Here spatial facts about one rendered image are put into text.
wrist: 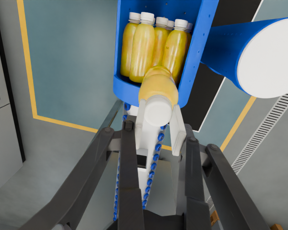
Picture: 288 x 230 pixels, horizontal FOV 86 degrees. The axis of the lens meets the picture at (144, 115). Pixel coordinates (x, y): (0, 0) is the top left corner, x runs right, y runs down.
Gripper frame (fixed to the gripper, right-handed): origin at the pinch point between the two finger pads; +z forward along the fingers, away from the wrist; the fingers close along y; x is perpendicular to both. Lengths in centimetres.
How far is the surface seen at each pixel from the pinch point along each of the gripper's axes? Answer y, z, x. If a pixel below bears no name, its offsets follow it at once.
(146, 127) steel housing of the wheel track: 1, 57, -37
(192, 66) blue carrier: 9.5, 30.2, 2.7
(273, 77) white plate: 44, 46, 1
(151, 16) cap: -4.4, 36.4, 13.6
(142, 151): 1, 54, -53
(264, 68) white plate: 39, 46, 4
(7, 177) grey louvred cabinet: -172, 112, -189
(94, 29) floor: -63, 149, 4
